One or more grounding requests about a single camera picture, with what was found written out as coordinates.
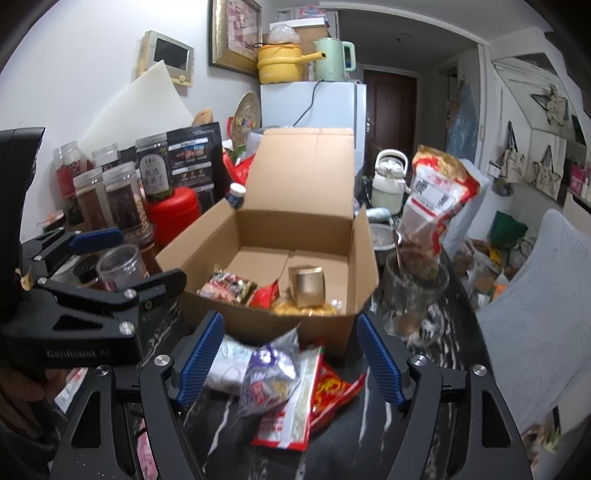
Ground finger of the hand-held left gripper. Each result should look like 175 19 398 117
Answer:
34 270 187 335
21 228 124 278

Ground pink white triangular packet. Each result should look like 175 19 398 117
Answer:
54 368 90 414

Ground glass mug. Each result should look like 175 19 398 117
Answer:
384 253 451 348

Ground yellow pot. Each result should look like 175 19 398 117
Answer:
256 42 324 85

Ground person's left hand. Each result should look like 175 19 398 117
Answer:
0 368 72 432

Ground red clear nut bag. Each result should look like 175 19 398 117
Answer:
398 144 482 280

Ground clear jar dark label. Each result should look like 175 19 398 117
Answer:
102 161 141 232

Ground green brown nut packet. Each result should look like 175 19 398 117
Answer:
196 270 257 303

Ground green bag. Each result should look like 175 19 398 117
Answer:
489 211 528 250

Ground small white bottle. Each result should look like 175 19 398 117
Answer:
225 183 247 209

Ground cream wall panel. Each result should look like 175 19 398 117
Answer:
135 30 195 88

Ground white refrigerator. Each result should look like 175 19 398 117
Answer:
259 79 369 153

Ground black cable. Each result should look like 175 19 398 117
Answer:
293 79 326 127

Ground clear plastic bag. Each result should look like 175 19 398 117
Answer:
268 23 301 47

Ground red white label packet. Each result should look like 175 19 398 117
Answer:
250 346 324 452

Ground white foam board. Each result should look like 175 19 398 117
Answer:
78 60 195 146

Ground large red gold print packet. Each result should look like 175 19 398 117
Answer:
308 360 368 435

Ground white snack packet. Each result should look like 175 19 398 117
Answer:
205 335 257 393

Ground small red snack packet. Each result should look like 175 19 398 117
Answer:
249 281 281 309

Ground pile of small boxes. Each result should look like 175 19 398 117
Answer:
455 240 509 305

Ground purple silver snack packet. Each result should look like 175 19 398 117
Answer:
233 323 301 418

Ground woven round plate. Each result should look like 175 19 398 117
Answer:
229 91 262 148

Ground empty clear jar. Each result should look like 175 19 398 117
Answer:
96 244 148 291

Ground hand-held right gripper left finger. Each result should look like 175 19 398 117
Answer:
48 310 227 480

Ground clear bag of yellow chips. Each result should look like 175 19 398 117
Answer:
272 298 347 319

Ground framed picture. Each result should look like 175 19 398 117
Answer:
208 0 264 77

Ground green kettle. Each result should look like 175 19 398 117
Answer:
313 37 357 83

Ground small gold box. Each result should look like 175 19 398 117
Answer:
288 266 326 309

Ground white water jug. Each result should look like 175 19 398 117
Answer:
370 148 411 215

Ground metal spoon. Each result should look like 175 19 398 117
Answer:
389 217 409 282

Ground cardboard box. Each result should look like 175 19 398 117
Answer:
154 127 382 360

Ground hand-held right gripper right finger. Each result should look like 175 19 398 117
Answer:
355 311 536 480

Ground clear jar red contents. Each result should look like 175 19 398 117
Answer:
52 141 89 217

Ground clear jar brown contents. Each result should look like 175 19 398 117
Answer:
73 168 109 230

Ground hanging tote bag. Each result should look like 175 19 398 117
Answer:
499 121 527 185
533 145 568 200

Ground brown door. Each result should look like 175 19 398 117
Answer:
362 67 419 174

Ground red canister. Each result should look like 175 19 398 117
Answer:
147 187 202 247

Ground white plastic bag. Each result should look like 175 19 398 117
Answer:
245 130 266 160

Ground brown cardboard carton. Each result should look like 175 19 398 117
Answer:
262 21 331 56

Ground steel pot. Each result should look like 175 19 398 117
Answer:
372 224 402 265

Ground black snack bag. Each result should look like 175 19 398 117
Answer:
166 122 223 192

